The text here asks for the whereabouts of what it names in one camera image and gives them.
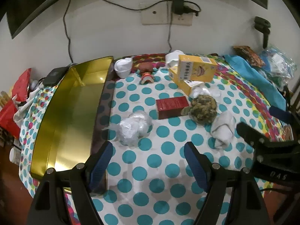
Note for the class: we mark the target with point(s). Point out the yellow cartoon medicine box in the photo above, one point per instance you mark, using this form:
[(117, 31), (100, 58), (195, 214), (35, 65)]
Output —
[(184, 85), (196, 69)]

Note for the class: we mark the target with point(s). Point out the red plastic bag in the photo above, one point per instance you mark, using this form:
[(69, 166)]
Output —
[(9, 117)]

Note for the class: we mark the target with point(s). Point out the dark red box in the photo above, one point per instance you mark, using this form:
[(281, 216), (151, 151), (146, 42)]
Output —
[(172, 106)]

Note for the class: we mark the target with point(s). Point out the brown-haired doll figurine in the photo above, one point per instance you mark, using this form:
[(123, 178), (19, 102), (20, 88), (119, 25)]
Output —
[(146, 71)]

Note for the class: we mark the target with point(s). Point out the large plastic-wrapped white bundle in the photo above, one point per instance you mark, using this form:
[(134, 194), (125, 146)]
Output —
[(134, 127)]

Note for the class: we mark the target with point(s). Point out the clear plastic bags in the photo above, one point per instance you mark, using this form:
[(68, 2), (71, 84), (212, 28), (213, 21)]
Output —
[(280, 63)]

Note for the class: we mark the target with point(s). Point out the green yellow knitted ball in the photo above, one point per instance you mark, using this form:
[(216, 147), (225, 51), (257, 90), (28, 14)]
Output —
[(203, 109)]

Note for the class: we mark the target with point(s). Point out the gold rectangular tin box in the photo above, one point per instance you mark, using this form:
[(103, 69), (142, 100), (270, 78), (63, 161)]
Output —
[(70, 112)]

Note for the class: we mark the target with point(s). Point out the polka dot blanket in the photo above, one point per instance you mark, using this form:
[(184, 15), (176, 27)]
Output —
[(152, 168)]

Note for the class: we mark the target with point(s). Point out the brown patterned packet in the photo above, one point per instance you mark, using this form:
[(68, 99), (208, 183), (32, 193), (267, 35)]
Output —
[(249, 55)]

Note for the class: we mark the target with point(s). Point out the wooden slatted frame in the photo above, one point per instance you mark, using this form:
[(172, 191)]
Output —
[(3, 99)]

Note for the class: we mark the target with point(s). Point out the black wall clamp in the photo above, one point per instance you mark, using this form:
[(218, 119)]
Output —
[(262, 25)]

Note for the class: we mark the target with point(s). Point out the folded white sock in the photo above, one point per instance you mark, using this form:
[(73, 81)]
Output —
[(173, 57)]

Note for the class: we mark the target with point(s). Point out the black flat device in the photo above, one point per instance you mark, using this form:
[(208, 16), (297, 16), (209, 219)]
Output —
[(54, 76)]

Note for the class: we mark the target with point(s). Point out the white sock with grey stripe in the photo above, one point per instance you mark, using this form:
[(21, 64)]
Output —
[(222, 129)]

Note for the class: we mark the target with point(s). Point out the blue cloth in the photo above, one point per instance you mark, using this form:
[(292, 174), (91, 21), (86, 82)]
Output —
[(254, 77)]

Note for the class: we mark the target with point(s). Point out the black charger adapter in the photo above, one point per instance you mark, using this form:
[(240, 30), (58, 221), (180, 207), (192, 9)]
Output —
[(178, 2)]

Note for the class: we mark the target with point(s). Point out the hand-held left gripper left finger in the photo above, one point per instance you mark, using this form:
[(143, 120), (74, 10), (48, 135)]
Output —
[(103, 160)]

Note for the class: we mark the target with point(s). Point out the white pill bottle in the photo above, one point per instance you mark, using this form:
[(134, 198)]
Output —
[(14, 156)]

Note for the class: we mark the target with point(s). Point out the crumpled white cloth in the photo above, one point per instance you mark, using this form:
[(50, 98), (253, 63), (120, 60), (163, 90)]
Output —
[(24, 107)]

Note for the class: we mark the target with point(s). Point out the small clear plastic-wrapped bundle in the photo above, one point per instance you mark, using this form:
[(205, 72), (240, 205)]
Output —
[(206, 91)]

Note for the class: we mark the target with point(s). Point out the beige wall socket plate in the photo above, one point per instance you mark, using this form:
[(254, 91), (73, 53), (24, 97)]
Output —
[(154, 16)]

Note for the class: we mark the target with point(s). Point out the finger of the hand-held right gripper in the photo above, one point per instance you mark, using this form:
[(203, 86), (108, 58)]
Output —
[(248, 131), (280, 114)]

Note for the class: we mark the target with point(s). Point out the rolled white sock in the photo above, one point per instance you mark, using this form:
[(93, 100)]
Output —
[(123, 68)]

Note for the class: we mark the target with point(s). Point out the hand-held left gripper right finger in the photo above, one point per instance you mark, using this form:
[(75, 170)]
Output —
[(194, 164)]

